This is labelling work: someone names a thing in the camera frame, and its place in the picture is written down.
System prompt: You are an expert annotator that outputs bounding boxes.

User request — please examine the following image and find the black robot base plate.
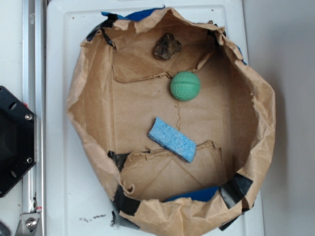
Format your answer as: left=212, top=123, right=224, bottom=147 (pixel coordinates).
left=0, top=86, right=36, bottom=197

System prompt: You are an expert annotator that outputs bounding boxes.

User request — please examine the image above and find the metal corner bracket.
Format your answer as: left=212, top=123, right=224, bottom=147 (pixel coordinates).
left=15, top=212, right=41, bottom=236

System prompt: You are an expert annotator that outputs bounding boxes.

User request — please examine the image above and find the green dimpled foam ball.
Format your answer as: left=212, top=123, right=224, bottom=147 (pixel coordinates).
left=170, top=71, right=201, bottom=101

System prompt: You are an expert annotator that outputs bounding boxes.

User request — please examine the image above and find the dark brown rough rock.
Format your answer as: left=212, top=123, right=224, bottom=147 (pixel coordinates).
left=154, top=32, right=182, bottom=60

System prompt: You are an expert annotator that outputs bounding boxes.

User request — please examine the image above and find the brown paper bag bin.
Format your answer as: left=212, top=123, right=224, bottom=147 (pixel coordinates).
left=67, top=8, right=276, bottom=236

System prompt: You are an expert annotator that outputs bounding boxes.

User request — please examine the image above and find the white plastic tray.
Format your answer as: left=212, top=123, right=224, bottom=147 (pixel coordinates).
left=43, top=0, right=266, bottom=236

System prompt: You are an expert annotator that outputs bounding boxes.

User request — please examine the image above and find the aluminium extrusion rail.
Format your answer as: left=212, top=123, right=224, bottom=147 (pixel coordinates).
left=22, top=0, right=48, bottom=213

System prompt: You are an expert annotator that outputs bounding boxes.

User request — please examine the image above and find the blue rectangular sponge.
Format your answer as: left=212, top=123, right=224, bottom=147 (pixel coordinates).
left=148, top=117, right=196, bottom=163

